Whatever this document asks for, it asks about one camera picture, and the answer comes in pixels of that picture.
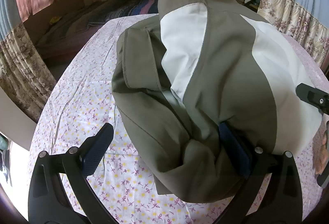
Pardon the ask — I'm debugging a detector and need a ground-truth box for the grey and white jacket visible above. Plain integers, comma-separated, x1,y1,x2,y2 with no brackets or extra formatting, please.
112,0,322,203

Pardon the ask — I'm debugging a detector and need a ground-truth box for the person's right hand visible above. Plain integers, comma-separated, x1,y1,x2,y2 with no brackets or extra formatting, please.
314,121,328,176

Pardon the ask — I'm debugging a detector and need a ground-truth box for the floral beige curtain right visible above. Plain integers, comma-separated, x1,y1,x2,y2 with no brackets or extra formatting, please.
258,0,328,72

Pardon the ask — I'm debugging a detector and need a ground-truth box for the pink floral bed sheet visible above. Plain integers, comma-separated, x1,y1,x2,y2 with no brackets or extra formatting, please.
29,13,329,224

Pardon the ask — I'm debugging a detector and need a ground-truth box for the wooden desk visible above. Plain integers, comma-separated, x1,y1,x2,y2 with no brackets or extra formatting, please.
236,0,259,13

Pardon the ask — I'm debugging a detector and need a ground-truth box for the floral brown curtain left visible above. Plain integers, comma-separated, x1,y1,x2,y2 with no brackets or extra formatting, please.
1,23,56,122

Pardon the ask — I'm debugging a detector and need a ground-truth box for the dark purple bed cover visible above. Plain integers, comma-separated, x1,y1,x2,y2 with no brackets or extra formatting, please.
35,2,104,67

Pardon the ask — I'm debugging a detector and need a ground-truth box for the blue pink striped blanket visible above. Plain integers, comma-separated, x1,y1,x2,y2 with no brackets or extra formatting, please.
88,0,158,27

